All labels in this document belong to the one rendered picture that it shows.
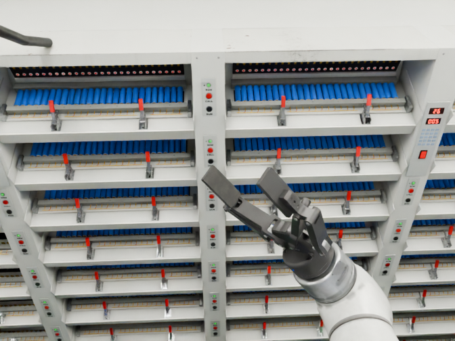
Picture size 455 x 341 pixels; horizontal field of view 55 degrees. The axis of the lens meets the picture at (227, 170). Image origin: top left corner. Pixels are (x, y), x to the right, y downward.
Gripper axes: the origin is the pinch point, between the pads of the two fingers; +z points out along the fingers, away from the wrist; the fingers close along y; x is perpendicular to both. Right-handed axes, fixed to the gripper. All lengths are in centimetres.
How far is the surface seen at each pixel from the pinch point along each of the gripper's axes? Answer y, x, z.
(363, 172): -46, -56, -65
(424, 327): -66, -46, -169
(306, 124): -49, -51, -37
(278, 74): -59, -62, -23
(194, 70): -57, -38, -1
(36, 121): -96, -5, 16
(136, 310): -129, 23, -71
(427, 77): -24, -78, -47
